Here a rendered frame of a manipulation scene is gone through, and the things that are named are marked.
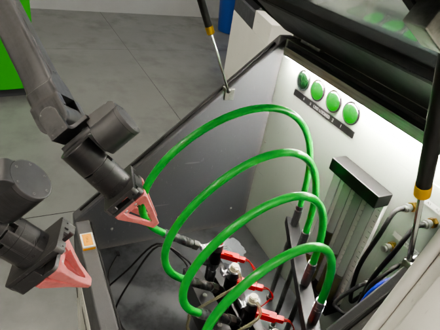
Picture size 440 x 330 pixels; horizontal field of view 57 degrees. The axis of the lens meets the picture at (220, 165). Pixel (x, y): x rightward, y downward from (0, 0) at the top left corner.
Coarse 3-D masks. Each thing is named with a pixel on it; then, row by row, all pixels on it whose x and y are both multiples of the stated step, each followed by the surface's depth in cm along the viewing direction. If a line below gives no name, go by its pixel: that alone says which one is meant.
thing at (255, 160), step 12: (264, 156) 67; (276, 156) 68; (300, 156) 71; (240, 168) 66; (312, 168) 74; (216, 180) 66; (228, 180) 66; (312, 180) 77; (204, 192) 66; (312, 192) 79; (192, 204) 66; (312, 204) 80; (180, 216) 67; (312, 216) 82; (168, 240) 68; (300, 240) 86; (168, 252) 70; (168, 264) 72; (180, 276) 75; (204, 288) 80; (216, 288) 82
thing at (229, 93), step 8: (200, 0) 89; (200, 8) 90; (208, 16) 92; (208, 24) 93; (208, 32) 94; (216, 48) 97; (216, 56) 98; (224, 72) 101; (224, 80) 102; (224, 88) 105; (232, 88) 105; (224, 96) 105; (232, 96) 106
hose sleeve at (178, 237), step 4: (164, 236) 79; (176, 236) 81; (180, 236) 82; (184, 236) 83; (176, 240) 81; (180, 240) 81; (184, 240) 82; (188, 240) 83; (192, 240) 84; (184, 244) 83; (188, 244) 83; (192, 244) 84
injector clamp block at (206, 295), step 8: (184, 272) 95; (200, 272) 95; (216, 272) 96; (216, 280) 94; (224, 280) 94; (192, 288) 91; (192, 296) 91; (200, 296) 89; (208, 296) 90; (216, 296) 95; (192, 304) 92; (200, 304) 88; (208, 304) 88; (216, 304) 88; (232, 304) 89; (232, 312) 88; (240, 312) 87; (200, 320) 89; (200, 328) 89; (216, 328) 83; (224, 328) 83; (232, 328) 89
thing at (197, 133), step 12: (240, 108) 71; (252, 108) 71; (264, 108) 72; (276, 108) 73; (288, 108) 75; (216, 120) 69; (228, 120) 70; (300, 120) 77; (192, 132) 69; (204, 132) 69; (180, 144) 69; (312, 144) 82; (168, 156) 69; (312, 156) 84; (156, 168) 70; (300, 204) 92; (144, 216) 74; (156, 228) 77
